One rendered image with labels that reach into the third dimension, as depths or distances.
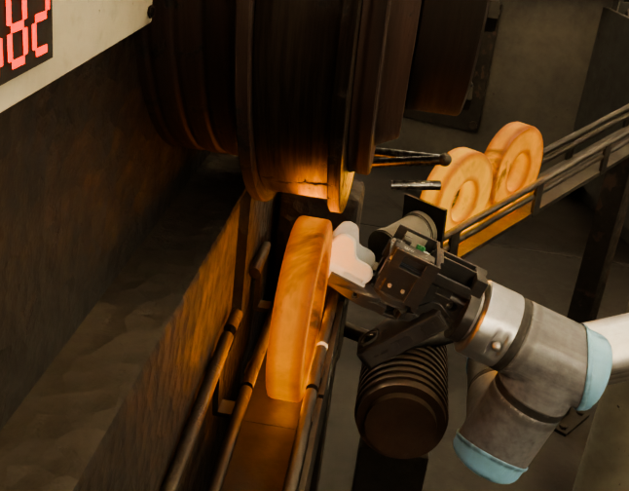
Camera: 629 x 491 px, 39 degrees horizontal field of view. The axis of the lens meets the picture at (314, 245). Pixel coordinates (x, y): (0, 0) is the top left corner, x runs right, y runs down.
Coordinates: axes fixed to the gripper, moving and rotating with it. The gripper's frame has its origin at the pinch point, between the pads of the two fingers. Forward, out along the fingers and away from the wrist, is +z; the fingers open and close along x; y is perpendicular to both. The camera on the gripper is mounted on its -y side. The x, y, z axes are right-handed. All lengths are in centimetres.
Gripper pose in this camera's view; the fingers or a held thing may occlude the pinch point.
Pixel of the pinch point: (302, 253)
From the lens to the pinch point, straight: 99.7
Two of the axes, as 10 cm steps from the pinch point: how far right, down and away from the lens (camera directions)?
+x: -1.3, 4.1, -9.0
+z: -9.0, -4.3, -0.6
